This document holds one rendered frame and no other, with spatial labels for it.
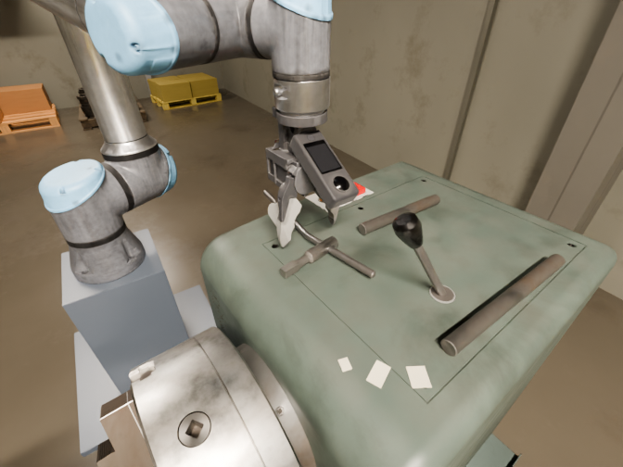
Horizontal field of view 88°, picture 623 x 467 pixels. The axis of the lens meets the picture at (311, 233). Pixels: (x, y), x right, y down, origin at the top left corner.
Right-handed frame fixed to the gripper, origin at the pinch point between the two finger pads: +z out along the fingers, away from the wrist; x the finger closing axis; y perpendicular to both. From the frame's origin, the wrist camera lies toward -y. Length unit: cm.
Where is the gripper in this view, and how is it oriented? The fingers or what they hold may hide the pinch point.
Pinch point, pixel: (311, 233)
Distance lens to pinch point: 55.4
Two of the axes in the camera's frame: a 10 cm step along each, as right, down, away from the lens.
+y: -6.1, -4.7, 6.4
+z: 0.0, 8.1, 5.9
